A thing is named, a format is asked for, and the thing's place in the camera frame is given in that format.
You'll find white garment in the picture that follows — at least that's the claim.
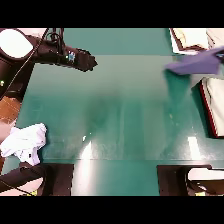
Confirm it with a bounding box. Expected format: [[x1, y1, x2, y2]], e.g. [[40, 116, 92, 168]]
[[0, 122, 48, 167], [202, 77, 224, 137], [171, 28, 210, 52]]

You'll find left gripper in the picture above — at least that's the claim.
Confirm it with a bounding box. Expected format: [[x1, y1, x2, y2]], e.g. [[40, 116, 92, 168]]
[[75, 48, 99, 73]]

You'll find blue garment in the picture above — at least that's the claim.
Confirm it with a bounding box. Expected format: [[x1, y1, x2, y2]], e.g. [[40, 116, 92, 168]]
[[164, 46, 224, 76]]

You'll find pale garment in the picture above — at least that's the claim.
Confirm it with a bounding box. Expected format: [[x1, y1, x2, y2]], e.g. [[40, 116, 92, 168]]
[[205, 28, 224, 50]]

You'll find black cable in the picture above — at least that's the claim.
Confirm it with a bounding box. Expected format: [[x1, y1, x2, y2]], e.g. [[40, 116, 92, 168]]
[[41, 28, 66, 55]]

